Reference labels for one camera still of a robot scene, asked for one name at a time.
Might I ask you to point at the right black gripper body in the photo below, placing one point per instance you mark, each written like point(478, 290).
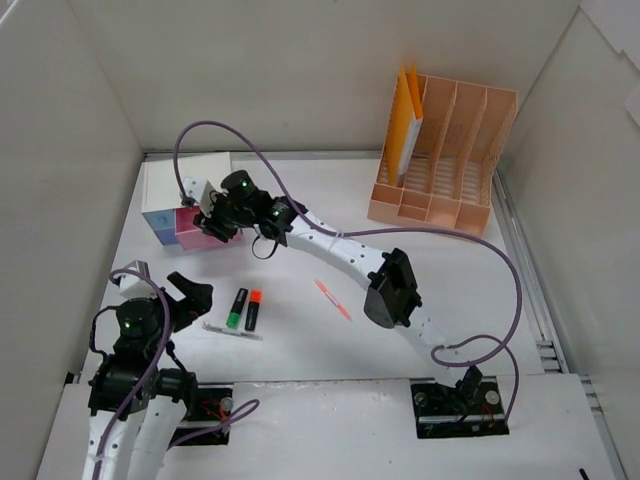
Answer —
point(215, 225)

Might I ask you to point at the pink drawer with knob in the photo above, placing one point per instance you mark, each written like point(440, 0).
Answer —
point(191, 237)

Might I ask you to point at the green cap black highlighter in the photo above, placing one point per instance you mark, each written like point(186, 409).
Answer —
point(233, 318)

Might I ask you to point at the orange cap black highlighter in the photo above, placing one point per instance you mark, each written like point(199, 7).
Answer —
point(252, 312)

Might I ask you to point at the orange folder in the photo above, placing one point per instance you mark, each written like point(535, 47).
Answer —
point(405, 121)

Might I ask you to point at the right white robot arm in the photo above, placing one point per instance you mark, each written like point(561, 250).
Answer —
point(391, 300)

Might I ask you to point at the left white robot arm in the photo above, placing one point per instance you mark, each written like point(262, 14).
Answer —
point(135, 406)

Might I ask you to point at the clear dark pen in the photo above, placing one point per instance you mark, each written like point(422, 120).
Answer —
point(231, 332)

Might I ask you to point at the white drawer box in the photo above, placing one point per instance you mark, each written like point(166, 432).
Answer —
point(160, 188)

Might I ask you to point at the pink pen left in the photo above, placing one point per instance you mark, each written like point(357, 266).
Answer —
point(334, 301)

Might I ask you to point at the peach file organizer rack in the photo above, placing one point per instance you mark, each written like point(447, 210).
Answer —
point(449, 179)

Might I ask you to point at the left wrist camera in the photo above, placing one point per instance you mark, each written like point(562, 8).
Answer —
point(132, 286)

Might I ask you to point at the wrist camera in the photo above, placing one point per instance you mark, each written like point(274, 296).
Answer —
point(198, 191)
point(132, 286)

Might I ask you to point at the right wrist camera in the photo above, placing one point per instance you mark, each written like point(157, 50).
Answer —
point(198, 191)

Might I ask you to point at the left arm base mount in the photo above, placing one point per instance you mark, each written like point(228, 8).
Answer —
point(213, 405)

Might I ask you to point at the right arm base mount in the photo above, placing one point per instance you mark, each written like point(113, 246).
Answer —
point(468, 410)

